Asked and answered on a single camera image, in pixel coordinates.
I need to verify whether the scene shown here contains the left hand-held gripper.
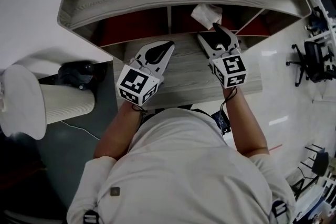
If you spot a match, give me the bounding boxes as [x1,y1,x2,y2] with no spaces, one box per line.
[116,40,176,108]

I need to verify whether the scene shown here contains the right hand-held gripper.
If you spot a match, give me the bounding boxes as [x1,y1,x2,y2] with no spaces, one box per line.
[197,22,248,90]

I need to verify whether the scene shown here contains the white pack of tissues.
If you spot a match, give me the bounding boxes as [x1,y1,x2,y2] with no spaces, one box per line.
[191,4,223,31]

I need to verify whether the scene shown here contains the grey wooden shelf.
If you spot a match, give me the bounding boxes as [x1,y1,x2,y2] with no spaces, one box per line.
[57,0,312,63]

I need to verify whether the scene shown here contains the person's right forearm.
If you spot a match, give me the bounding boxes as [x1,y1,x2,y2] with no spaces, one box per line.
[223,86,270,158]

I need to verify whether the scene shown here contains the person's left forearm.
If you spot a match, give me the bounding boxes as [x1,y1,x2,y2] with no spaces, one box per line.
[93,99,144,159]

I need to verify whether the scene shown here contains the black bag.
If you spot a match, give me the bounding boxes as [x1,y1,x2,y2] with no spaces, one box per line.
[57,60,108,90]

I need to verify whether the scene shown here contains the small black and blue device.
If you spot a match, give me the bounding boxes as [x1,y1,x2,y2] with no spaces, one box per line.
[211,111,232,136]

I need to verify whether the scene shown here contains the black office chair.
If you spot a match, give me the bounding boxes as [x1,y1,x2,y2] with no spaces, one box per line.
[285,40,336,87]

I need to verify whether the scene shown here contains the white cluttered rack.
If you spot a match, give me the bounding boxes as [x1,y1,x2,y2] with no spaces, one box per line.
[304,0,336,47]

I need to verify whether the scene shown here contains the person's white shirt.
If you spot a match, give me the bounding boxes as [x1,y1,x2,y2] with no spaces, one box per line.
[65,107,297,224]

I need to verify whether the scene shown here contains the black folding stand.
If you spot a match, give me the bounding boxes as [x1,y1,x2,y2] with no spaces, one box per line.
[288,143,330,201]

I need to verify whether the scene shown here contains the black cable at left wrist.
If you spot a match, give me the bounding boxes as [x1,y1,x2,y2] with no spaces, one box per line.
[130,103,148,124]

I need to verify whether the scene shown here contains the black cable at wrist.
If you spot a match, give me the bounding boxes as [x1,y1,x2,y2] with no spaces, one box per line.
[130,103,148,124]
[219,86,238,120]

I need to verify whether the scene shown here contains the black cable at right wrist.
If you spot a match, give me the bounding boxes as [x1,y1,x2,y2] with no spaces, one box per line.
[219,86,238,120]

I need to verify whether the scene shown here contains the thin white cable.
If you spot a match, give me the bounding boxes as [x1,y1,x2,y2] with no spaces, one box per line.
[60,120,101,140]

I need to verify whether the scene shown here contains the white ribbed round pedestal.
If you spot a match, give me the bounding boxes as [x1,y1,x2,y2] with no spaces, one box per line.
[0,63,96,141]

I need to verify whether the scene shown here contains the black strap buckle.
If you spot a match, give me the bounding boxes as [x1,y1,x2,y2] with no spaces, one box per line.
[82,209,101,224]
[271,200,288,219]

